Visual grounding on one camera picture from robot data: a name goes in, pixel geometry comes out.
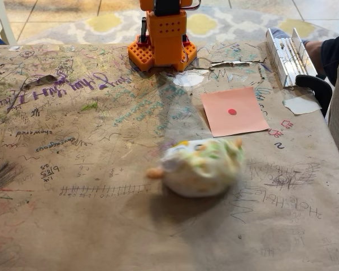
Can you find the white orange plush toy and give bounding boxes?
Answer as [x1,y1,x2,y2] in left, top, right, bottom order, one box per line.
[146,137,245,199]

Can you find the pink sticky note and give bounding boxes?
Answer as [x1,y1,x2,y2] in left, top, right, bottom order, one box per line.
[200,86,271,138]

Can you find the black clamp on arm base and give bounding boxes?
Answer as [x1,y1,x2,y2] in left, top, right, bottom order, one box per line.
[140,16,148,46]

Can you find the grey yellow patterned rug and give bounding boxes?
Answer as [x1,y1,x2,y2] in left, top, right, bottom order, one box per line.
[16,5,337,45]

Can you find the scribbled brown paper table cover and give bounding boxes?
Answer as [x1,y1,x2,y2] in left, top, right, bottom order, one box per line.
[0,41,339,271]

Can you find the white paper scrap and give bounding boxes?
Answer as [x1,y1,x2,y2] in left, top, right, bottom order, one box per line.
[282,95,323,115]

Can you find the seated person's leg, dark trousers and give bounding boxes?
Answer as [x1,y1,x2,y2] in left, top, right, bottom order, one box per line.
[269,26,339,86]

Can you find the white chair leg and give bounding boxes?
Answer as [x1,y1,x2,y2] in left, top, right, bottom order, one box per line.
[0,0,18,46]

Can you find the thin servo cable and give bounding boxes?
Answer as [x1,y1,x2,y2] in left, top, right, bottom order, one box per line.
[185,0,202,12]

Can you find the black curved handle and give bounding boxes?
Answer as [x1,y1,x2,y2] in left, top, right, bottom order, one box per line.
[294,73,334,118]

